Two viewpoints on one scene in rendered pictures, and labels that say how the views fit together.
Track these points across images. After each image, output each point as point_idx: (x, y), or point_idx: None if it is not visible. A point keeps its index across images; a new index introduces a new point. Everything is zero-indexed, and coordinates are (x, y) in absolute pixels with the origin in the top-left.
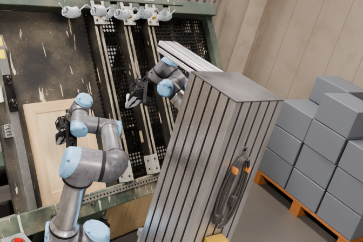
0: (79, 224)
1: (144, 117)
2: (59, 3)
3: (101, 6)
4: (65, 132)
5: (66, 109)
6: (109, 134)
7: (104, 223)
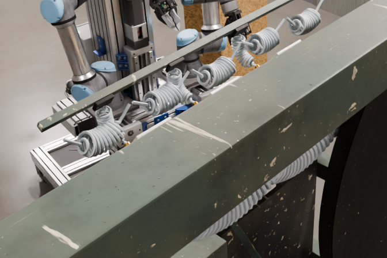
0: (201, 34)
1: None
2: None
3: (260, 33)
4: None
5: (241, 10)
6: None
7: (182, 38)
